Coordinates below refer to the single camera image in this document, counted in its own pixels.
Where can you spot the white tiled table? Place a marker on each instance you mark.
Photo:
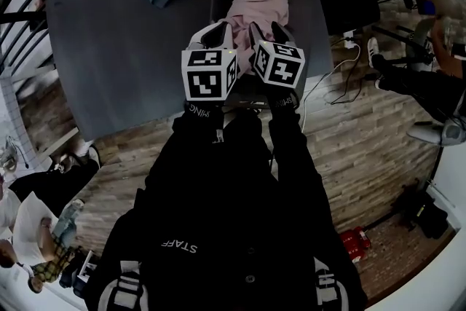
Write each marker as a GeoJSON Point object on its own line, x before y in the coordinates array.
{"type": "Point", "coordinates": [9, 102]}

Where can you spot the person's left forearm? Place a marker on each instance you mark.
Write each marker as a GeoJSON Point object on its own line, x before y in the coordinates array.
{"type": "Point", "coordinates": [200, 131]}

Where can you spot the pink clothes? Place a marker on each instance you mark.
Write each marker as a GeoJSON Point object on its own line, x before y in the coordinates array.
{"type": "Point", "coordinates": [260, 5]}

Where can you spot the black bag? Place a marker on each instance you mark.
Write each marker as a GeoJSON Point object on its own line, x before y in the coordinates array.
{"type": "Point", "coordinates": [422, 211]}

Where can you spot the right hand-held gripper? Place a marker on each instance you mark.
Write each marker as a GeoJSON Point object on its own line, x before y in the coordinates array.
{"type": "Point", "coordinates": [282, 71]}

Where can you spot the dark red printed packet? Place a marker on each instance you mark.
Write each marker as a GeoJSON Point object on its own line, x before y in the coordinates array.
{"type": "Point", "coordinates": [355, 244]}

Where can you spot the grey plastic basket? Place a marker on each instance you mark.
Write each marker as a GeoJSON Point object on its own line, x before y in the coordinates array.
{"type": "Point", "coordinates": [298, 0]}

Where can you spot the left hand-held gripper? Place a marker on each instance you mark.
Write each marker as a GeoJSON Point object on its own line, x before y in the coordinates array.
{"type": "Point", "coordinates": [204, 82]}

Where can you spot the white power strip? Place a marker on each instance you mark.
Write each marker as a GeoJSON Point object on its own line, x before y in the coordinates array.
{"type": "Point", "coordinates": [350, 40]}

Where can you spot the person's black jacket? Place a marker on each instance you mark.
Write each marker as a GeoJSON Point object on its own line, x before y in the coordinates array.
{"type": "Point", "coordinates": [225, 215]}

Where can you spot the person's right forearm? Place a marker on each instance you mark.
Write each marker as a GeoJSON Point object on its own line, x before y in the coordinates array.
{"type": "Point", "coordinates": [291, 142]}

